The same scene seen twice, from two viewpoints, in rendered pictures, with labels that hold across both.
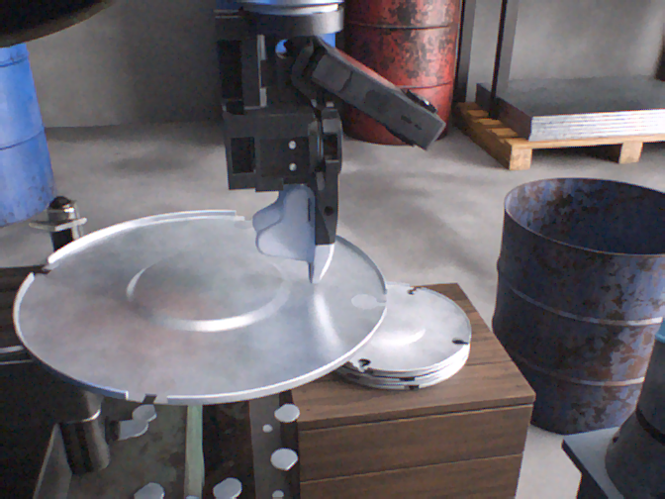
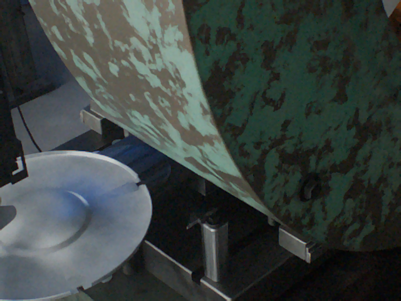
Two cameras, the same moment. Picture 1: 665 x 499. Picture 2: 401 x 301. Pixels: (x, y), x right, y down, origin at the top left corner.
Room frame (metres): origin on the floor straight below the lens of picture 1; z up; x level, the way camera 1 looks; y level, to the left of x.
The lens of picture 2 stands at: (1.29, -0.17, 1.48)
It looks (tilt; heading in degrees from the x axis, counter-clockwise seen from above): 35 degrees down; 149
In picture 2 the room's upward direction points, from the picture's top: 4 degrees counter-clockwise
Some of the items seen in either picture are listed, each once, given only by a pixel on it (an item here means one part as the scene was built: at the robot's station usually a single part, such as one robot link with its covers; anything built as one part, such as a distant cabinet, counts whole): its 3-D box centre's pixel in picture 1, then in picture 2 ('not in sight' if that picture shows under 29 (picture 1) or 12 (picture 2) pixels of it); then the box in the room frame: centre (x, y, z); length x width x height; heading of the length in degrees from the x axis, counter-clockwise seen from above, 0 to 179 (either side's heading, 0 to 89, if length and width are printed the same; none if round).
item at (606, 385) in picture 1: (583, 304); not in sight; (1.30, -0.60, 0.24); 0.42 x 0.42 x 0.48
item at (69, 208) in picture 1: (68, 241); (215, 245); (0.60, 0.27, 0.75); 0.03 x 0.03 x 0.10; 10
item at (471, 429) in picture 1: (386, 412); not in sight; (1.00, -0.11, 0.18); 0.40 x 0.38 x 0.35; 100
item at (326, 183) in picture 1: (321, 187); not in sight; (0.44, 0.01, 0.88); 0.05 x 0.02 x 0.09; 10
